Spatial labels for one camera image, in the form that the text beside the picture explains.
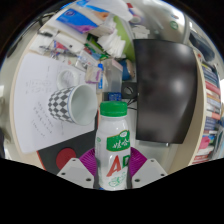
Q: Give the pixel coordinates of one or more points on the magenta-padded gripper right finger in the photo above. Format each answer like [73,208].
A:
[148,171]

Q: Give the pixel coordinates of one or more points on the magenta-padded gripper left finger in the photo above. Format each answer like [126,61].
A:
[76,171]

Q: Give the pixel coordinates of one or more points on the white green-capped drink bottle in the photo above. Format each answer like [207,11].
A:
[111,146]

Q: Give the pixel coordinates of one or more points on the flat round red coaster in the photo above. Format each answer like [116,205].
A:
[65,158]

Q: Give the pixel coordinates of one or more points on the black desk mat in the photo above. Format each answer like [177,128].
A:
[80,140]

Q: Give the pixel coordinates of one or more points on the black-and-white patterned mug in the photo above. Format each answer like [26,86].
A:
[81,105]

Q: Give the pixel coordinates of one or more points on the blue electronics box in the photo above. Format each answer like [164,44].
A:
[114,96]

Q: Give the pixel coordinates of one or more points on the black computer monitor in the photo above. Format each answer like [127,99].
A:
[165,90]

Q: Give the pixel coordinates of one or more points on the white paper sheet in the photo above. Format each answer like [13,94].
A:
[30,100]

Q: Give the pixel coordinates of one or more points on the shelf unit with books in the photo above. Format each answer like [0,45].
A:
[210,100]

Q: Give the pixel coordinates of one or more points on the clear plastic container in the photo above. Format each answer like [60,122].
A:
[113,75]

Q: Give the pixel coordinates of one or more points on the stack of white napkins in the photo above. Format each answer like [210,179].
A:
[111,41]

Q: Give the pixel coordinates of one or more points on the blue tissue box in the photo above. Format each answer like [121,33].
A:
[76,20]

